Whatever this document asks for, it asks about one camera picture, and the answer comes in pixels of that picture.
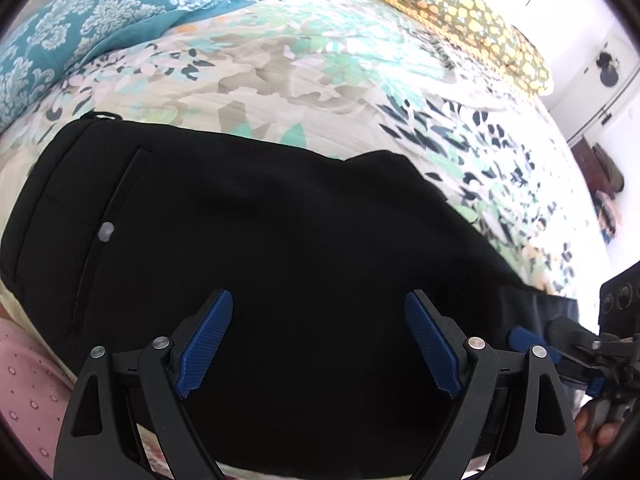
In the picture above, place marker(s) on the bed with floral sheet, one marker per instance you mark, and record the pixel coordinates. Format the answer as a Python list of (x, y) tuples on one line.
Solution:
[(325, 80)]

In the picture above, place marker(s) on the pile of colourful clothes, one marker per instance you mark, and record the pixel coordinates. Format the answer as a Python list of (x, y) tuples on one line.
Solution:
[(610, 215)]

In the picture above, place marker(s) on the teal floral pillow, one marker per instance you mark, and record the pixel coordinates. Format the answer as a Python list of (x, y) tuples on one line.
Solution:
[(100, 20)]

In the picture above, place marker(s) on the person's right hand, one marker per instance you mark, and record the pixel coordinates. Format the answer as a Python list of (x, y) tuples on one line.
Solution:
[(600, 442)]

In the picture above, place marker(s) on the olive green cloth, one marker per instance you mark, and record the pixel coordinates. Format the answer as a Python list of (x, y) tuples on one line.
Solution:
[(611, 170)]

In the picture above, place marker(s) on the brown wooden cabinet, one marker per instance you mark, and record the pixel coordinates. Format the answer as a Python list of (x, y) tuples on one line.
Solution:
[(585, 165)]

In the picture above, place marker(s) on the black round door object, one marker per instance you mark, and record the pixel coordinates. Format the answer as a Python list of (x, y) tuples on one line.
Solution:
[(608, 70)]

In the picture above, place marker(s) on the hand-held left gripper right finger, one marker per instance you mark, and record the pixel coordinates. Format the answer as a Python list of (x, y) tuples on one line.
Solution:
[(432, 345)]

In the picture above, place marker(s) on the orange floral pillow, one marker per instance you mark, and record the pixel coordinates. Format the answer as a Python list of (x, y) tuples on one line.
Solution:
[(460, 15)]

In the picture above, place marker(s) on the black pants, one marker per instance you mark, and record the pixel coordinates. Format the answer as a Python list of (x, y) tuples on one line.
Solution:
[(250, 220)]

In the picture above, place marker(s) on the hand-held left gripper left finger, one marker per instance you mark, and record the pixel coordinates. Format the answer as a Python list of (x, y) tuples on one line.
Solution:
[(205, 345)]

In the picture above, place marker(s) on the white door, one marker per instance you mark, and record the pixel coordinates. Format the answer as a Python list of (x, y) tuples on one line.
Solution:
[(615, 105)]

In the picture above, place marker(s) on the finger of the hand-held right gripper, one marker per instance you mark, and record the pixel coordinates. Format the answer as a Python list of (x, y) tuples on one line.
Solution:
[(595, 387), (520, 339)]

